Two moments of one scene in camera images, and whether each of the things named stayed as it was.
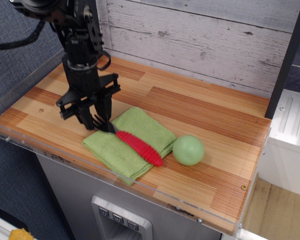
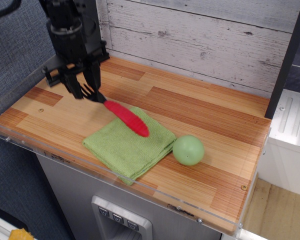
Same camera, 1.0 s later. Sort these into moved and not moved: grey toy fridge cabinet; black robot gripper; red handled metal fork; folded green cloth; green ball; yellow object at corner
Moved: red handled metal fork; black robot gripper
Not moved: folded green cloth; green ball; grey toy fridge cabinet; yellow object at corner
